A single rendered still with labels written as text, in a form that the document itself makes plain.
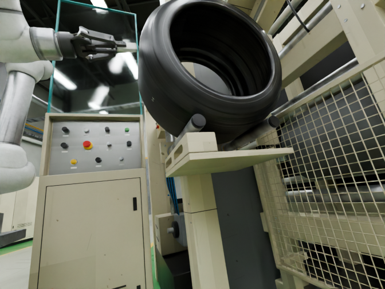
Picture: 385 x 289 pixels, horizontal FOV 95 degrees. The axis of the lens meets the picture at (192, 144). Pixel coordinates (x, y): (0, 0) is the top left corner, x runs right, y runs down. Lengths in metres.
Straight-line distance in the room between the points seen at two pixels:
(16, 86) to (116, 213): 0.80
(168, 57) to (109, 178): 0.80
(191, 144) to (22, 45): 0.55
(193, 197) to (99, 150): 0.69
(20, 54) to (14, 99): 0.48
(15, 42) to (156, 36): 0.38
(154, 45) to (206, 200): 0.66
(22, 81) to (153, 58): 0.80
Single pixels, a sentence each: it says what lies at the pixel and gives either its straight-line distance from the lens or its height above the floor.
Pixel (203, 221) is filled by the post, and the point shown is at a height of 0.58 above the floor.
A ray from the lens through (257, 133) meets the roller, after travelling 0.71.
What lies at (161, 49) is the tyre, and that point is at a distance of 0.61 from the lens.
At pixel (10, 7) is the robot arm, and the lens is 0.76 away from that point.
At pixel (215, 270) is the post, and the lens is 0.92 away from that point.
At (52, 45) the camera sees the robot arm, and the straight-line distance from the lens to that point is 0.73.
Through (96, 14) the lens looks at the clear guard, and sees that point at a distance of 1.87.
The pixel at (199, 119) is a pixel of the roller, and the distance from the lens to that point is 0.51.
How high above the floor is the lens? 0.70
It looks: 16 degrees up
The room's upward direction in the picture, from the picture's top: 8 degrees counter-clockwise
